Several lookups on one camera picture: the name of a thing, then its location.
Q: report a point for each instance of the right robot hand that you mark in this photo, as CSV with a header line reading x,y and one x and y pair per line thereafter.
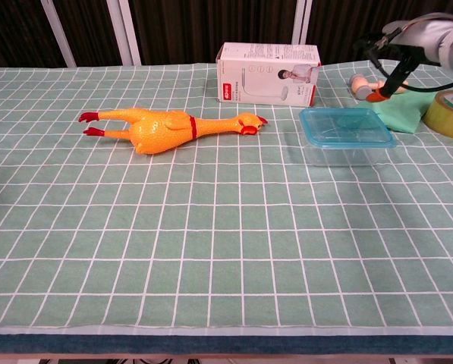
x,y
419,38

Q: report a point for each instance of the blue translucent lid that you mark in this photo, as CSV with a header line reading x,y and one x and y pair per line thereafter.
x,y
343,127

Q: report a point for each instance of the clear plastic container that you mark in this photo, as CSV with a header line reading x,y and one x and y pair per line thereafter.
x,y
343,157

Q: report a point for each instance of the white cardboard product box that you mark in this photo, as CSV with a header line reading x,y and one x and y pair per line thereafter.
x,y
256,83

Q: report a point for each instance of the small wooden toy hammer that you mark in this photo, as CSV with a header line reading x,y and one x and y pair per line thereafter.
x,y
359,81

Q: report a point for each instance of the green cloth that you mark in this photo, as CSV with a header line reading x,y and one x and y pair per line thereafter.
x,y
400,113

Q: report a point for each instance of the yellow adhesive tape roll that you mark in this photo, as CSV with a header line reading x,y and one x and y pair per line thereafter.
x,y
444,119

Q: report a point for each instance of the black pleated curtain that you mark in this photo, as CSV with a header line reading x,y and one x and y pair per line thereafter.
x,y
211,22

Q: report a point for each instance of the yellow rubber chicken toy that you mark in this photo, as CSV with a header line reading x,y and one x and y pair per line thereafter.
x,y
154,129

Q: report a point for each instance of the green checkered tablecloth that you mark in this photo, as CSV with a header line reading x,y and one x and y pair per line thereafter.
x,y
211,227

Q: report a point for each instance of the dark teal table underlay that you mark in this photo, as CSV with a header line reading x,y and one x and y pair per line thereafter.
x,y
211,344

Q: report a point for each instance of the white metal frame post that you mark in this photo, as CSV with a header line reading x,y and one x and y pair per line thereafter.
x,y
125,38
301,19
60,38

